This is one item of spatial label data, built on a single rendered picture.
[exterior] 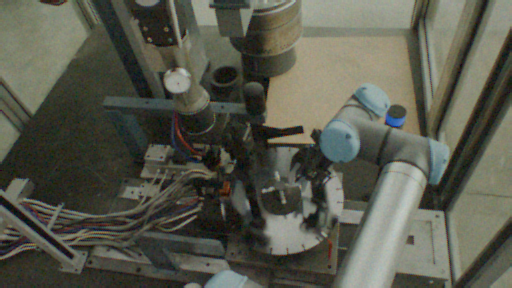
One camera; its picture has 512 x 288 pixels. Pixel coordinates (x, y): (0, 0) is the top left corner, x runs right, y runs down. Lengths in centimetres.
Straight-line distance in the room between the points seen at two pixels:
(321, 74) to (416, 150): 99
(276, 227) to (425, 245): 38
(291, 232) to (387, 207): 43
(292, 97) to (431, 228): 74
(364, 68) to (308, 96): 27
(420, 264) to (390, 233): 46
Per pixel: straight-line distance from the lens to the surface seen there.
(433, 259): 110
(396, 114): 99
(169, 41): 70
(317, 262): 111
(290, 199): 106
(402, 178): 69
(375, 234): 62
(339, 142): 73
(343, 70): 169
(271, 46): 152
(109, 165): 157
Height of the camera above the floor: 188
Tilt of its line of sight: 52 degrees down
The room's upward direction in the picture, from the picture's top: 11 degrees counter-clockwise
